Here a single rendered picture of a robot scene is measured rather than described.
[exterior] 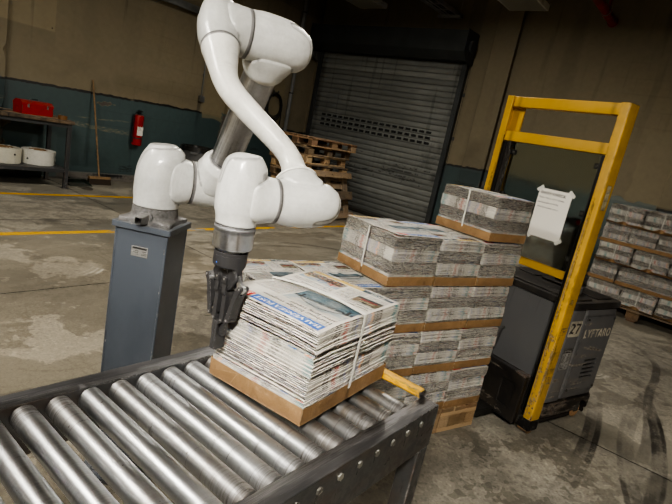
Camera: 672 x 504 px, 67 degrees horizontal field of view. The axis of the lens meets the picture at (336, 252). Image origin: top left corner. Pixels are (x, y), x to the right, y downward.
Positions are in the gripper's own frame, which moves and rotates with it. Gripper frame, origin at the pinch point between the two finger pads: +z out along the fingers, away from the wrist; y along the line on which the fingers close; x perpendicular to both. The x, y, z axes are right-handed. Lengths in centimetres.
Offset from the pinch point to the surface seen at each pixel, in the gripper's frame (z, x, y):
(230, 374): 9.5, -2.6, -3.5
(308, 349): -5.2, -4.5, -23.2
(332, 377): 4.1, -15.1, -23.4
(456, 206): -26, -174, 31
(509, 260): -5, -186, 0
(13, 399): 13.0, 36.7, 14.2
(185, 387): 13.7, 5.1, 2.5
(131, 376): 13.1, 13.3, 11.8
